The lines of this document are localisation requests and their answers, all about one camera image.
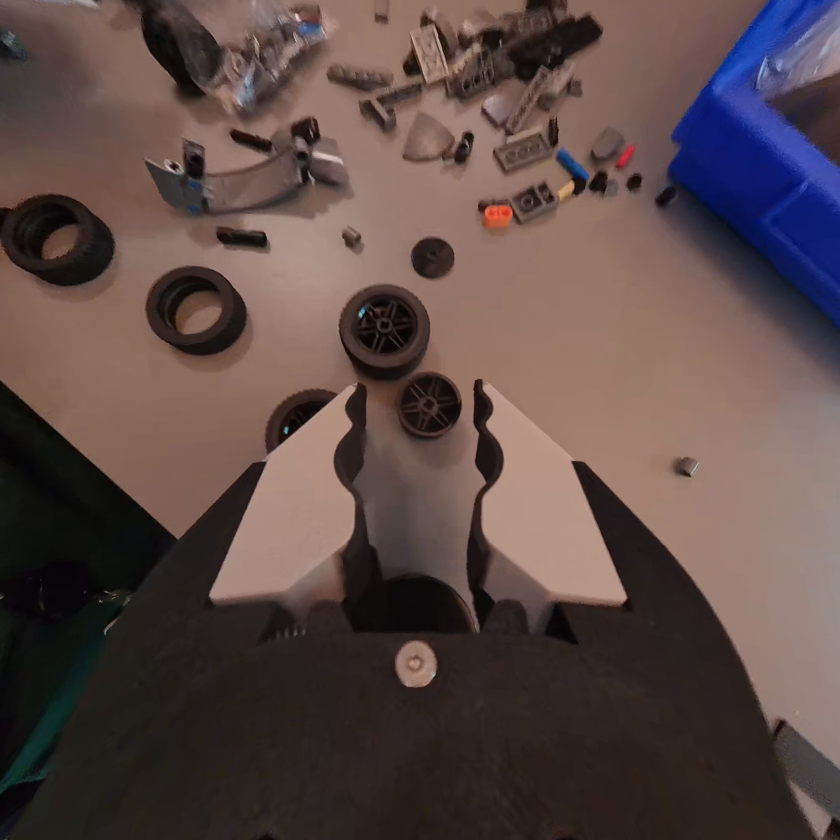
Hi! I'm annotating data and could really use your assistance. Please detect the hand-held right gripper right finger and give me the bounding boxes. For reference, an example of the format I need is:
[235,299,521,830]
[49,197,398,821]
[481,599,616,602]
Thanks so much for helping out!
[467,378,627,634]

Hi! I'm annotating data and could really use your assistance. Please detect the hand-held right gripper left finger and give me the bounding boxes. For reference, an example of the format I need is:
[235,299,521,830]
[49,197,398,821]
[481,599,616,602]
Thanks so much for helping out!
[210,382,382,618]

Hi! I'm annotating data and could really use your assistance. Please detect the black rubber tyre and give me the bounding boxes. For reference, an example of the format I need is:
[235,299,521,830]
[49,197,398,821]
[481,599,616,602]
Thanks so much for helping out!
[0,193,117,287]
[146,266,249,357]
[265,388,341,455]

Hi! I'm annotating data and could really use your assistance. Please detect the black spoked rim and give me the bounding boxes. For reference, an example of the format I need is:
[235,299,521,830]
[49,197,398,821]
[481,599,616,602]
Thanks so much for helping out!
[279,402,329,441]
[398,371,463,439]
[354,295,417,355]

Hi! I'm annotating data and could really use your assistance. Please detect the pile of grey lego pieces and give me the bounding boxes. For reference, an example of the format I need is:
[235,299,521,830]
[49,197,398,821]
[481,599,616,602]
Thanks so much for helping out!
[327,0,677,227]

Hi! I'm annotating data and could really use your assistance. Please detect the assembled black toy wheel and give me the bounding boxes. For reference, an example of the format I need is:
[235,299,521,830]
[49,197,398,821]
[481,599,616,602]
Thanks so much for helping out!
[339,283,433,382]

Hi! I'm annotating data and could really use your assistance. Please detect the dark round disc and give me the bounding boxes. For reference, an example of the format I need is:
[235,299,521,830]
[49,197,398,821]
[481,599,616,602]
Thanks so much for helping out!
[411,236,455,279]

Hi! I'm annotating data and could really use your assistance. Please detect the dark grey square brick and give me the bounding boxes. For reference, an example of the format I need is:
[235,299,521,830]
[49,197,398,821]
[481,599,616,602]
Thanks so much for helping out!
[511,184,557,224]

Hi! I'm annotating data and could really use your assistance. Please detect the grey wheel arch assembly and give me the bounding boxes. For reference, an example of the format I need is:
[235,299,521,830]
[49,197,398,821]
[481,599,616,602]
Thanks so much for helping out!
[144,117,349,216]

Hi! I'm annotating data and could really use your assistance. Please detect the grey quarter dome piece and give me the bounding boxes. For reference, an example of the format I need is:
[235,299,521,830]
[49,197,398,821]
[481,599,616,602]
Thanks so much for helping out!
[402,112,455,163]

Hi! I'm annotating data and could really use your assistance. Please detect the blue storage bin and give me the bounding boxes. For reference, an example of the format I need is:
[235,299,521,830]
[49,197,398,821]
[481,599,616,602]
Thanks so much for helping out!
[668,0,840,326]

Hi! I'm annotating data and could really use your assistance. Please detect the clear bag of small parts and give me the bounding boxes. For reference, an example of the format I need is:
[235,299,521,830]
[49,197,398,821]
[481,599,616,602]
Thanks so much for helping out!
[217,0,336,116]

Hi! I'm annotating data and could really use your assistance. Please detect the crumpled clear plastic bags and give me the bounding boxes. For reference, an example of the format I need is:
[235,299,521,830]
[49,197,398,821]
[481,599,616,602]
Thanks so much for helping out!
[755,0,840,165]

